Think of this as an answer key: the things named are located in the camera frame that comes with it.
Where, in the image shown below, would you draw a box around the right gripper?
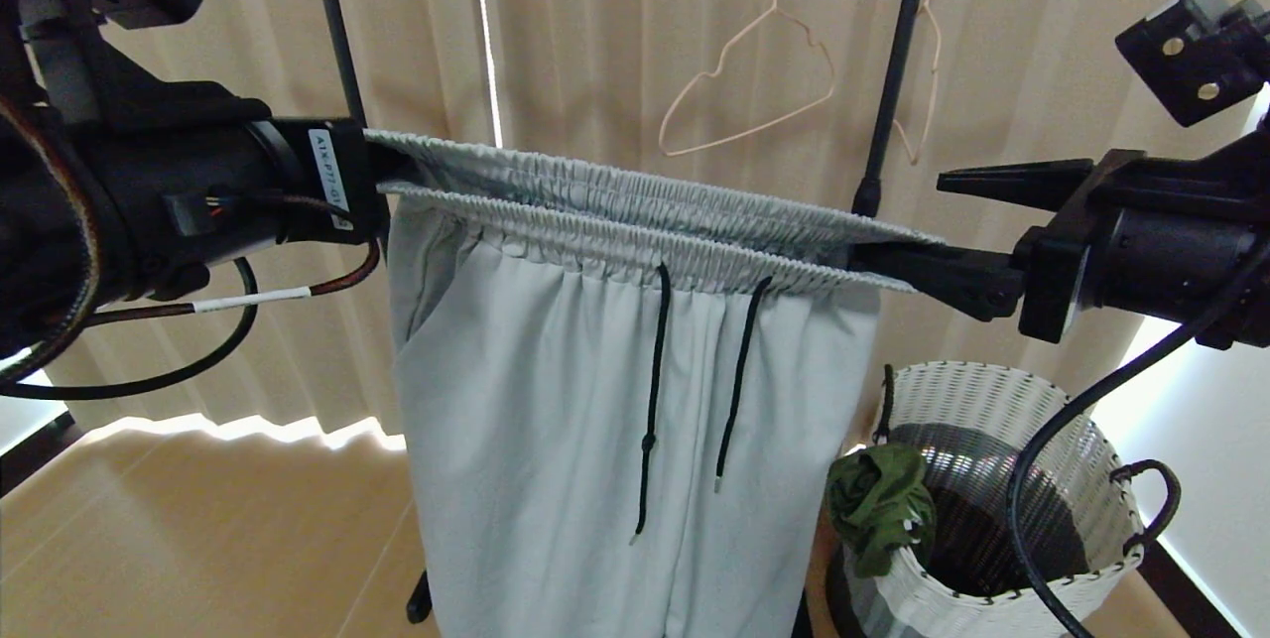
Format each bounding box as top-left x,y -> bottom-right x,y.
848,150 -> 1267,343

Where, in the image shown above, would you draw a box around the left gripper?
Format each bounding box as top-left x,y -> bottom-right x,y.
84,115 -> 390,308

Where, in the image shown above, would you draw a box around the pale grey shorts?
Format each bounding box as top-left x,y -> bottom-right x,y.
362,127 -> 944,638

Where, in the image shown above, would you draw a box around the beige curtain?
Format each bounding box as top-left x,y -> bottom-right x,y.
0,0 -> 1270,450

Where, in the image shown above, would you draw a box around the green shirt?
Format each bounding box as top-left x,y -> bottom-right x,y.
825,444 -> 938,579

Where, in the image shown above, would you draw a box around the white laundry basket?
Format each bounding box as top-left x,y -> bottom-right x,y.
826,360 -> 1184,638

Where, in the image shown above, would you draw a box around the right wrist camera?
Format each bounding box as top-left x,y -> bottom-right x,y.
1116,0 -> 1270,188

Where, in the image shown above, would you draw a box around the pink clothes hanger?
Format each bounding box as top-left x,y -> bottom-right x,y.
658,0 -> 837,159
891,0 -> 946,167

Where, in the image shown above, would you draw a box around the black cable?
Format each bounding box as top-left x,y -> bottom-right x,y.
1006,239 -> 1270,638
0,256 -> 261,403

